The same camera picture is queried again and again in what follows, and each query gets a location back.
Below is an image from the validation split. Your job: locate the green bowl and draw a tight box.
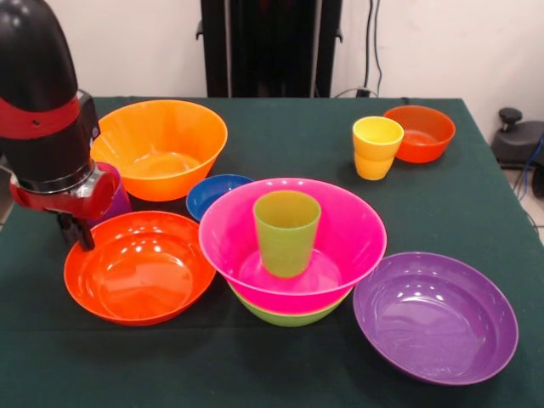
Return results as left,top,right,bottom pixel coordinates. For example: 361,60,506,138
231,288,352,328

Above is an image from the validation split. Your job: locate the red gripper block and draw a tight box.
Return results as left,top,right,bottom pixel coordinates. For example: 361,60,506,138
8,163,118,252

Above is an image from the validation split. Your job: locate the dark green tablecloth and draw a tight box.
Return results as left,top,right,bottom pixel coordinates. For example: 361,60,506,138
0,96,544,408

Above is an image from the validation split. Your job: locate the large orange bowl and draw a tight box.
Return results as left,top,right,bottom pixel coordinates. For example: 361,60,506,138
90,99,229,202

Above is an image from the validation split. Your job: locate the black hanging cable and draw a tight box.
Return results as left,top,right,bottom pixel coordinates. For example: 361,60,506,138
365,0,383,97

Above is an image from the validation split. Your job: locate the small red bowl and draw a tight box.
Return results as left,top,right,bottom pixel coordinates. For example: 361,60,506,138
382,105,457,164

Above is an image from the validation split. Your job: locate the large purple shallow bowl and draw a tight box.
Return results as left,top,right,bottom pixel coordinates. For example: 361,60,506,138
352,251,519,386

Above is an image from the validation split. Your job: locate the large red shallow bowl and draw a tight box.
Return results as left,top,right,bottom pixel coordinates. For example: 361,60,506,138
63,211,218,327

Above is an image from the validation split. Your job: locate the large pink bowl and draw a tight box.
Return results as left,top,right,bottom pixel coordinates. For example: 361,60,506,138
198,177,388,315

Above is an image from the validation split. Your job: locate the black floor base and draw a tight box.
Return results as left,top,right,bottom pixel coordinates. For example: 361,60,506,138
492,108,544,171

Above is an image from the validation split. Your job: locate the yellow cup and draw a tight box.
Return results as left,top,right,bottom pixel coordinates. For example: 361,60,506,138
352,116,405,182

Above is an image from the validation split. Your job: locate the green cup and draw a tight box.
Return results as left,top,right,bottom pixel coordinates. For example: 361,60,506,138
252,190,322,279

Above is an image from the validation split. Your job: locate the small blue bowl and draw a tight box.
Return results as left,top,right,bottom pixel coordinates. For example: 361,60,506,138
185,173,255,223

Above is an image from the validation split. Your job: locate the purple cup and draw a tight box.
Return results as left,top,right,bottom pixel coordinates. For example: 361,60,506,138
87,161,133,229

